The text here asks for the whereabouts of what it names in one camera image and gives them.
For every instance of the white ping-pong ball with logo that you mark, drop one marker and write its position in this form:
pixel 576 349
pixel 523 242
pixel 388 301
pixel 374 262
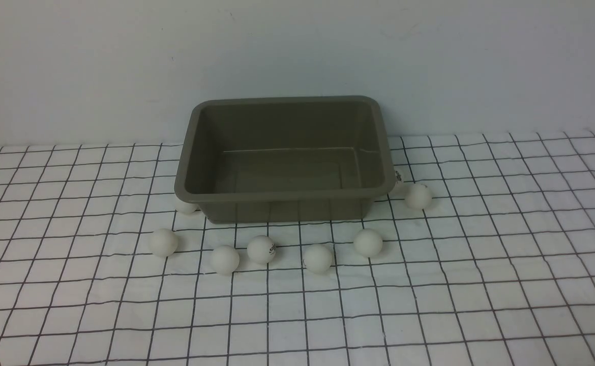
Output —
pixel 261 250

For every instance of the olive green plastic bin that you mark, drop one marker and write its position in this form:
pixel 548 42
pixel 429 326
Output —
pixel 288 159

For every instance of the white ball behind bin left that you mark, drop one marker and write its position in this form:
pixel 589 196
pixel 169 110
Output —
pixel 184 207

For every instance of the white black-grid tablecloth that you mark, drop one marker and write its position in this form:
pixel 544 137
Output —
pixel 499 271

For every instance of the white ping-pong ball plain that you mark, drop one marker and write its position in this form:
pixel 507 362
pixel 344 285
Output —
pixel 224 260

